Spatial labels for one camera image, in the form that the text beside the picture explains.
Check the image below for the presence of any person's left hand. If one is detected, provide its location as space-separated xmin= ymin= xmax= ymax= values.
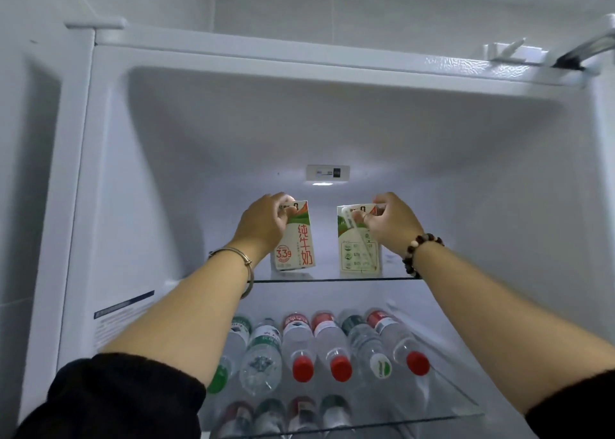
xmin=230 ymin=192 xmax=299 ymax=267

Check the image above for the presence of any person's right hand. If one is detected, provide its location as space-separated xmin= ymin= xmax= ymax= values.
xmin=353 ymin=192 xmax=426 ymax=258

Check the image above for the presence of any milk carton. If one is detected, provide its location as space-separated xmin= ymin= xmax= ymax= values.
xmin=270 ymin=199 xmax=316 ymax=272
xmin=336 ymin=203 xmax=383 ymax=277

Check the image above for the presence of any white refrigerator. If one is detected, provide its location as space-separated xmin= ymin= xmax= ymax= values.
xmin=17 ymin=13 xmax=615 ymax=439

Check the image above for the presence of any white green cap bottle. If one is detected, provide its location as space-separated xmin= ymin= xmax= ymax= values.
xmin=338 ymin=310 xmax=393 ymax=381

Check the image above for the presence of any person's right forearm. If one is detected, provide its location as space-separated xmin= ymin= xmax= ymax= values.
xmin=413 ymin=241 xmax=615 ymax=415

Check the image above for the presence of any person's left forearm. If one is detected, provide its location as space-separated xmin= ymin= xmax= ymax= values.
xmin=101 ymin=249 xmax=256 ymax=389

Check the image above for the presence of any person's black left sleeve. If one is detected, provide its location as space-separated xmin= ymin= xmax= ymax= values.
xmin=14 ymin=353 xmax=208 ymax=439

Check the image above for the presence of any person's black sleeve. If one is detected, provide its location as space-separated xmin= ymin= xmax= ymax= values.
xmin=14 ymin=353 xmax=208 ymax=439
xmin=525 ymin=369 xmax=615 ymax=439

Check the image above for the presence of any person's black right sleeve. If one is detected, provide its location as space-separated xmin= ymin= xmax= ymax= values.
xmin=525 ymin=369 xmax=615 ymax=439

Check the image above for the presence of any silver bangle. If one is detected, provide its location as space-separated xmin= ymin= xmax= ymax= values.
xmin=207 ymin=246 xmax=254 ymax=300

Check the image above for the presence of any white instruction label sticker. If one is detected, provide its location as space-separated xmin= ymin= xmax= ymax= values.
xmin=92 ymin=289 xmax=157 ymax=353

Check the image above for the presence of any brown white beaded bracelet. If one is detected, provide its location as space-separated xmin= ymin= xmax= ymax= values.
xmin=402 ymin=233 xmax=445 ymax=280

